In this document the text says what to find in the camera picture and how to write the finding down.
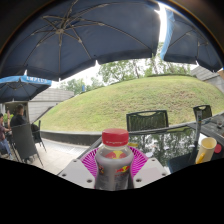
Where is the black slim chair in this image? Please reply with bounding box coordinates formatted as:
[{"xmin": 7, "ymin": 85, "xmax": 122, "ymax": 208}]
[{"xmin": 31, "ymin": 120, "xmax": 47, "ymax": 153}]

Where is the large navy patio umbrella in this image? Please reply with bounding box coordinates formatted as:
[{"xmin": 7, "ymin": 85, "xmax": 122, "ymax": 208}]
[{"xmin": 0, "ymin": 0, "xmax": 161, "ymax": 82}]

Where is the person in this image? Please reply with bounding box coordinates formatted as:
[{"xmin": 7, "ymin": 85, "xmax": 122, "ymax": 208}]
[
  {"xmin": 9, "ymin": 103, "xmax": 33, "ymax": 129},
  {"xmin": 0, "ymin": 111, "xmax": 13, "ymax": 160}
]

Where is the dark mesh-back patio chair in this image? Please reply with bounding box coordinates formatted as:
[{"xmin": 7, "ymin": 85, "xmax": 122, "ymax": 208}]
[
  {"xmin": 192, "ymin": 104, "xmax": 213, "ymax": 121},
  {"xmin": 125, "ymin": 109, "xmax": 170, "ymax": 132}
]

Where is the red-capped drink bottle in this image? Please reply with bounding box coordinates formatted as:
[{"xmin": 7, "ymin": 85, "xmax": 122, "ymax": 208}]
[{"xmin": 94, "ymin": 128, "xmax": 135, "ymax": 192}]

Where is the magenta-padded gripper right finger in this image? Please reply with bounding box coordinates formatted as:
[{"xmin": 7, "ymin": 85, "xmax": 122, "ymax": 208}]
[{"xmin": 128, "ymin": 146, "xmax": 171, "ymax": 189}]

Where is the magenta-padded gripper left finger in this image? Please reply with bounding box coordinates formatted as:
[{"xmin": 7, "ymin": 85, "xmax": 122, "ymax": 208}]
[{"xmin": 57, "ymin": 146, "xmax": 101, "ymax": 190}]

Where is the cream mug with yellow handle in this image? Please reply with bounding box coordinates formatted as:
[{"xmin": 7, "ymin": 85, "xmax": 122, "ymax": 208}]
[{"xmin": 195, "ymin": 136, "xmax": 218, "ymax": 165}]

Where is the navy umbrella with light-blue edge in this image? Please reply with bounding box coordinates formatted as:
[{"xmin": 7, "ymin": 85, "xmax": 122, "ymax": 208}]
[{"xmin": 159, "ymin": 7, "xmax": 224, "ymax": 73}]

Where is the blue printed patio umbrella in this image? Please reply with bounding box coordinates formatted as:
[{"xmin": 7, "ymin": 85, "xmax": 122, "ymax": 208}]
[{"xmin": 0, "ymin": 75, "xmax": 53, "ymax": 104}]

